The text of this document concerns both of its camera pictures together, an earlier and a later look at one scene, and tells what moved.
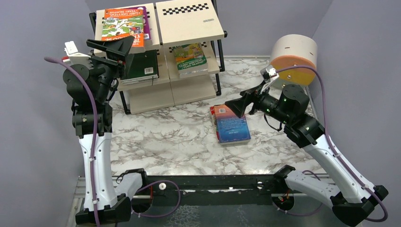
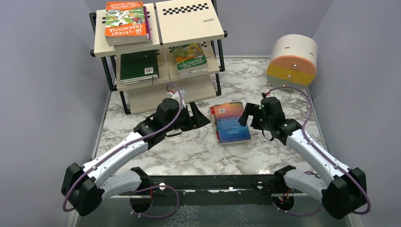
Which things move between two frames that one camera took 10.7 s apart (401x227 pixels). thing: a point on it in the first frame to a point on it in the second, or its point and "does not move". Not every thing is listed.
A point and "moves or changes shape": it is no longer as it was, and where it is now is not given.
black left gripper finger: (116, 49) to (197, 119)
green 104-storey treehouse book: (190, 57) does not move
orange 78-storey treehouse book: (118, 23) moves or changes shape
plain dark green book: (141, 66) does not move
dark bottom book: (231, 128) does not move
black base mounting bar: (193, 190) does not move
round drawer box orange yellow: (295, 57) does not move
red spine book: (212, 109) does not move
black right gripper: (250, 100) to (252, 116)
